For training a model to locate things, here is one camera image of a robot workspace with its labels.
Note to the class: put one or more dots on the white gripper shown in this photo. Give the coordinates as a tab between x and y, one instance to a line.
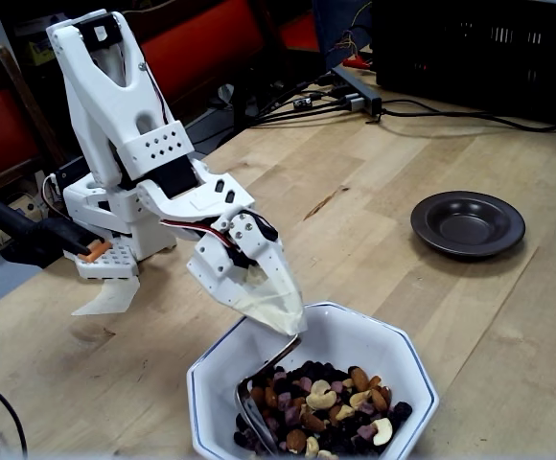
218	268

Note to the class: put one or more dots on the beige masking tape wrap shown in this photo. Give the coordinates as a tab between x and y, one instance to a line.
278	311

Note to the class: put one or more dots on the white octagonal bowl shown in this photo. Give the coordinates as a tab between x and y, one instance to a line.
354	335

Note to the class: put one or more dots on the bent metal spoon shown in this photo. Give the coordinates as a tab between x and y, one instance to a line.
249	407

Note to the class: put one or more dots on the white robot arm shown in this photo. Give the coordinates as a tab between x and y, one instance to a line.
105	105

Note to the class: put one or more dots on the dark brown plate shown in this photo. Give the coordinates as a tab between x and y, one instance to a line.
467	227

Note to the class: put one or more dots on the beige tape sheet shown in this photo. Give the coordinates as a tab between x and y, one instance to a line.
110	299

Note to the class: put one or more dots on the small black usb adapter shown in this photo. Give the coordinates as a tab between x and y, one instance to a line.
307	102

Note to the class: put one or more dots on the trail mix pile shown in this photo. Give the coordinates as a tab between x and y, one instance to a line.
335	407

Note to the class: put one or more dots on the black orange bar clamp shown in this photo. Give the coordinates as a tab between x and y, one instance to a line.
33	235

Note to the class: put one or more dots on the grey usb hub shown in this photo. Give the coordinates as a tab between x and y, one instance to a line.
359	91

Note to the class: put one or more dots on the red alligator clip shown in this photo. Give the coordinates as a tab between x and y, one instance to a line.
357	61

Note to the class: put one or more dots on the blue cloth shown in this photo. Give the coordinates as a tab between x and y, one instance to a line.
331	29

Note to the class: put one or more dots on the black plastic crate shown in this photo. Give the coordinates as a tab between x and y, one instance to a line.
474	57

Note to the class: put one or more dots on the white carton blue logo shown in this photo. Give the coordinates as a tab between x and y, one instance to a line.
33	24

